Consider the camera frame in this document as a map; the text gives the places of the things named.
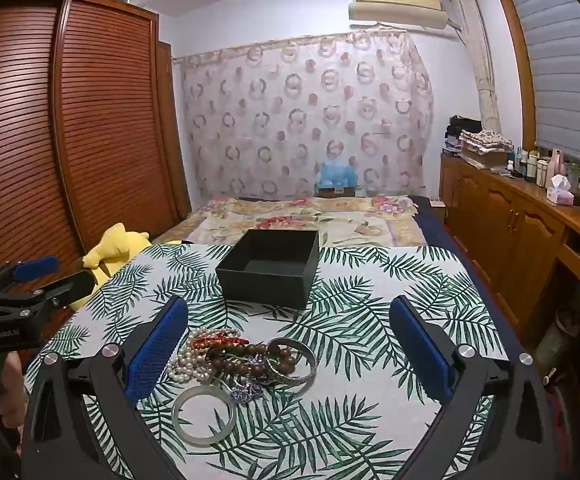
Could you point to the folded floral cloth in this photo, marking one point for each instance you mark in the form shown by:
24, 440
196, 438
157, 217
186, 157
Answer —
487, 139

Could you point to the floral blanket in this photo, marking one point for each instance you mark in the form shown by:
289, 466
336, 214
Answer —
280, 220

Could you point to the brown louvered wooden wardrobe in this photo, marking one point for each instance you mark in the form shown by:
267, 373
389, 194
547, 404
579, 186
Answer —
110, 135

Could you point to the dark blue bed sheet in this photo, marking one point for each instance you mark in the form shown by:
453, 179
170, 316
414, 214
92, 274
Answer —
444, 230

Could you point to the light blue plush toy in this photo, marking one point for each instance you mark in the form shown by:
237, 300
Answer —
335, 172

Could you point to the green leaf print cloth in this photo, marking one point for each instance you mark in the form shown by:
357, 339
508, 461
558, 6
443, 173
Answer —
359, 435

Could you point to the pile of dark folded clothes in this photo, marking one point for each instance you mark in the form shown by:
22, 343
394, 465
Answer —
462, 127

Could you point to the black square box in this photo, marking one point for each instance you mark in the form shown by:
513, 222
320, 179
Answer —
265, 285

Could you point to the row of toiletry bottles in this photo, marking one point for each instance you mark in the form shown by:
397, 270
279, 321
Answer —
539, 165

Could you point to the silver metal bangle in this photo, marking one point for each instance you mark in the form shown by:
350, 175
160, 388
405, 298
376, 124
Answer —
311, 360

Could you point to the yellow plush toy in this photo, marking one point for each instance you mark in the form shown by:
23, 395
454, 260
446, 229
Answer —
110, 250

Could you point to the cardboard box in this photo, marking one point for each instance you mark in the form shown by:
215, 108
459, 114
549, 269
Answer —
484, 159

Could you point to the pink tissue box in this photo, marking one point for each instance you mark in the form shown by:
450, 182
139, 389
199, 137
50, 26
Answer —
558, 192

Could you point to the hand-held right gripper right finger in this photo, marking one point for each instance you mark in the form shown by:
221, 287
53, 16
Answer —
419, 355

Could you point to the wooden sideboard cabinet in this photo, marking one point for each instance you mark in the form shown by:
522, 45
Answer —
509, 220

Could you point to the tied beige curtain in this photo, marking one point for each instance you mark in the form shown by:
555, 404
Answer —
484, 85

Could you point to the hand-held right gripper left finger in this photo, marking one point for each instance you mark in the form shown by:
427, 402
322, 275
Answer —
155, 350

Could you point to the grey window blind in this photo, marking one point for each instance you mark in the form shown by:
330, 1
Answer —
569, 85

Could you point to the small dark brown box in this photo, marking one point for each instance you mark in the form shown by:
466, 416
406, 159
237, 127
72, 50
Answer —
336, 193

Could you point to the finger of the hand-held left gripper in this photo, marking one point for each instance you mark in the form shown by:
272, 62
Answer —
35, 266
70, 285

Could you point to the wooden window frame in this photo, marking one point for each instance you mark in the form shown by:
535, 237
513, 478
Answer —
517, 50

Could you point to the circle print curtain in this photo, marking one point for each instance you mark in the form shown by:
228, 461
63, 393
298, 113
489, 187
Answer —
270, 110

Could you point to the pale green jade bangle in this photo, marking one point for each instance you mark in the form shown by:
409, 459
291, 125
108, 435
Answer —
176, 415

